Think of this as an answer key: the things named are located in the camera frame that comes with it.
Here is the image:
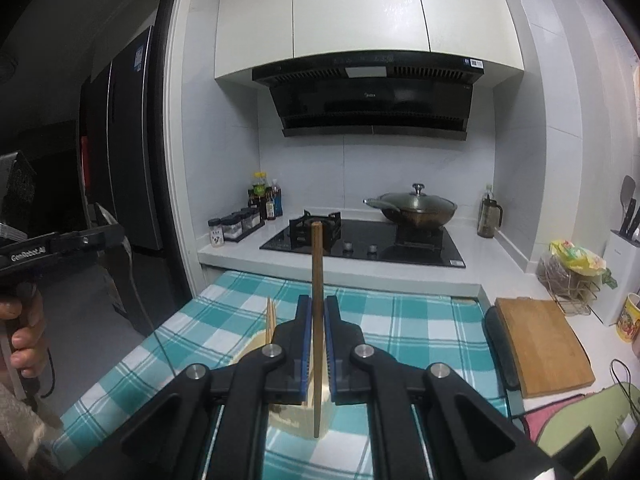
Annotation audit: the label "wooden chopstick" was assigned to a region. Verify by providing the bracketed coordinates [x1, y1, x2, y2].
[311, 221, 324, 439]

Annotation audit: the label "person's left hand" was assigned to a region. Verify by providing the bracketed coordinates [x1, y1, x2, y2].
[1, 283, 48, 378]

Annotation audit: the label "cream utensil holder box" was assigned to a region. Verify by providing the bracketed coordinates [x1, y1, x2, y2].
[226, 331, 335, 440]

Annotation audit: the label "pink patterned mat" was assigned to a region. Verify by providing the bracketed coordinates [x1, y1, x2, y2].
[520, 394, 585, 442]

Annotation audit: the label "teal checkered tablecloth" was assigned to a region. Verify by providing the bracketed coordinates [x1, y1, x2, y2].
[52, 271, 508, 479]

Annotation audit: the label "black tray under board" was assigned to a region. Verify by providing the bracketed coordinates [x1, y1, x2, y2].
[483, 307, 521, 391]

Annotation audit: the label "wooden cutting board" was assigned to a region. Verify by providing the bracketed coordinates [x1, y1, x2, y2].
[495, 297, 596, 399]

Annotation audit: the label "green appliance at right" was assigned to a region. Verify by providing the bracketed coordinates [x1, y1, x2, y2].
[535, 382, 639, 479]

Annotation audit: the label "black refrigerator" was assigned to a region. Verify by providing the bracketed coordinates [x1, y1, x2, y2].
[0, 24, 174, 336]

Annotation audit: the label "black gas stove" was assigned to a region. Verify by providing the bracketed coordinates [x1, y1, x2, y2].
[260, 211, 465, 269]

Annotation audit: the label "spice jar rack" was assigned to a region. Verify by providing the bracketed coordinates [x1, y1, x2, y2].
[207, 207, 265, 247]

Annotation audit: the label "black wok with lid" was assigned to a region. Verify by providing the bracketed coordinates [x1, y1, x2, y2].
[362, 183, 458, 231]

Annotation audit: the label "glass oil jar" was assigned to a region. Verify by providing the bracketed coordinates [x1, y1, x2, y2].
[476, 184, 503, 238]

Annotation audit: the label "yellow printed mug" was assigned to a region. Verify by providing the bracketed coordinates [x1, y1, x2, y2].
[616, 292, 640, 342]

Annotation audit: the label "sauce bottles group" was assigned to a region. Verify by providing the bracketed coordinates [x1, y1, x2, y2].
[247, 171, 283, 220]

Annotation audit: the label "white knife block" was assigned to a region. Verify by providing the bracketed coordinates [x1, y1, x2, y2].
[594, 173, 640, 326]

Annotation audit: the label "black range hood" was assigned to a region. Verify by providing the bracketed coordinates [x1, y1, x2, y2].
[252, 50, 485, 141]

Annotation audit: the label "white upper cabinets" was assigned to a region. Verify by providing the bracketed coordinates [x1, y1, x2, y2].
[215, 0, 524, 88]

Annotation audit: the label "wire basket with bags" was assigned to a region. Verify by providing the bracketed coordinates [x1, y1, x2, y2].
[536, 240, 618, 315]

